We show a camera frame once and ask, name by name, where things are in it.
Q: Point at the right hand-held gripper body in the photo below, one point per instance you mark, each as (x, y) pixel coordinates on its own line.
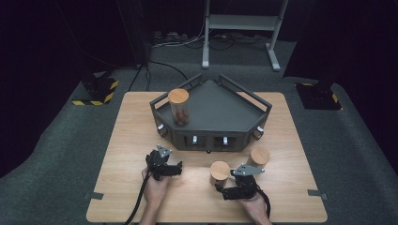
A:
(247, 184)

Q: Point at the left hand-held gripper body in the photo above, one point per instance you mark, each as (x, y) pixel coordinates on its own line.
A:
(156, 162)

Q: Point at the short glass jar wooden lid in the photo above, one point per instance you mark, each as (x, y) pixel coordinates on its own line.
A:
(220, 171)

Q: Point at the medium glass jar wooden lid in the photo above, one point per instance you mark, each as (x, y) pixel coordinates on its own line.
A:
(259, 156)

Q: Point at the tall glass jar wooden lid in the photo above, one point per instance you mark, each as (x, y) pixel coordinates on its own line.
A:
(179, 103)

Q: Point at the dark grey corner shelf rack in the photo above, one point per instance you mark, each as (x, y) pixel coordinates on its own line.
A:
(219, 109)

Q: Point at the person's right hand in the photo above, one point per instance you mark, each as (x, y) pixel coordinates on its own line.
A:
(255, 207)

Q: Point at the person's left hand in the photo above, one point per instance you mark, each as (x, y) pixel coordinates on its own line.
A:
(156, 190)

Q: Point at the grey tape strip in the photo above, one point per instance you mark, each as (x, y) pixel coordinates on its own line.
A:
(94, 195)
(317, 193)

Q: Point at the black base yellow striped edge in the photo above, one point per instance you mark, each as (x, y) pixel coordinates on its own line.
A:
(100, 90)
(317, 97)

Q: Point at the black power strip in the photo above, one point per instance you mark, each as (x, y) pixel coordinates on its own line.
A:
(170, 36)

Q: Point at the white metal stand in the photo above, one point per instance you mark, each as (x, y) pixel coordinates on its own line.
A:
(242, 22)

